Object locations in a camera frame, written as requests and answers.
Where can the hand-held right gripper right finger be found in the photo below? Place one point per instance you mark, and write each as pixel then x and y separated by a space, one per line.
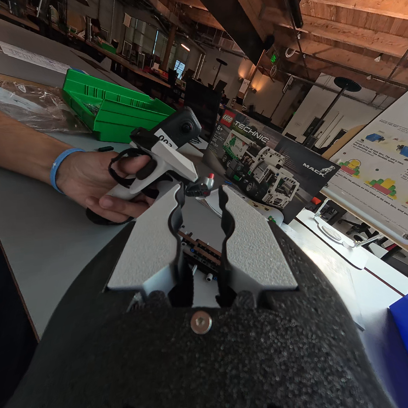
pixel 255 245

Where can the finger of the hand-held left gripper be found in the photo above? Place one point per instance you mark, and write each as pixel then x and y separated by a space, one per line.
pixel 178 161

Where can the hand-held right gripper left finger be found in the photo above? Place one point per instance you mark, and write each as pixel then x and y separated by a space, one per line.
pixel 149 248

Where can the small grey lego subassembly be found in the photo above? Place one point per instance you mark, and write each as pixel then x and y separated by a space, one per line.
pixel 204 186

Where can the black lego chassis assembly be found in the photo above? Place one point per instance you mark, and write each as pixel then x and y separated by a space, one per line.
pixel 200 251

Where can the small black lego piece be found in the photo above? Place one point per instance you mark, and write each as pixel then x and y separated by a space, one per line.
pixel 105 148

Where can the lego instruction booklet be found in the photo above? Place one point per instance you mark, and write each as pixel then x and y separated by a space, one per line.
pixel 213 205

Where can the lego set box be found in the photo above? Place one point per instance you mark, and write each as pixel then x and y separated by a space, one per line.
pixel 287 159

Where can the person's left hand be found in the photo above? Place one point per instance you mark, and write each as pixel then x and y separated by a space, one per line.
pixel 83 175

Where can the black monitor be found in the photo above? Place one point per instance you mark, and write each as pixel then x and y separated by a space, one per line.
pixel 200 102

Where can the blue wristband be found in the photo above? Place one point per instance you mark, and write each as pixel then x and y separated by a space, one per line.
pixel 53 169

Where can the black office chair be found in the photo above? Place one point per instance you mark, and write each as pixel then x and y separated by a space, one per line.
pixel 357 229

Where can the black floor lamp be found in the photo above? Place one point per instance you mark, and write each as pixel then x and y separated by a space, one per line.
pixel 346 83
pixel 220 60

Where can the clear plastic bag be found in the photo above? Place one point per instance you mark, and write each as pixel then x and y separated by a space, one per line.
pixel 32 105

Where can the green exit sign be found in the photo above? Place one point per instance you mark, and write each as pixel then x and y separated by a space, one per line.
pixel 273 58

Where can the printed paper sheet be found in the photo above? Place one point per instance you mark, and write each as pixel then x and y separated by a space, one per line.
pixel 28 55

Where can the illustrated instruction board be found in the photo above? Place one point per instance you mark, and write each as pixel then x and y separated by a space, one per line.
pixel 373 165

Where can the blue box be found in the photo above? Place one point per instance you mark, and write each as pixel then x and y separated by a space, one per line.
pixel 401 318

